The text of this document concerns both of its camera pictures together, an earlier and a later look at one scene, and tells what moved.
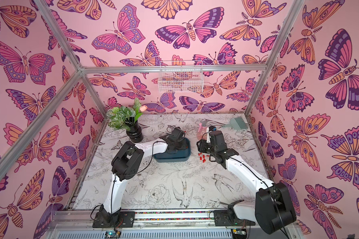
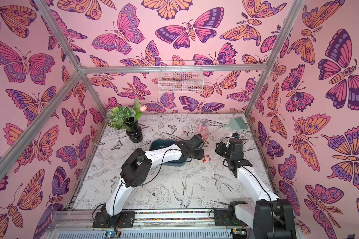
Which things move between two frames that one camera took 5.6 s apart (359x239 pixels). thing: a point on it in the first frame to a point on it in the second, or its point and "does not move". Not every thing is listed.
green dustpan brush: (237, 123) does not move
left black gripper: (184, 144) to (201, 154)
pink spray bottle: (202, 129) does not move
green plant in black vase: (121, 117) does not move
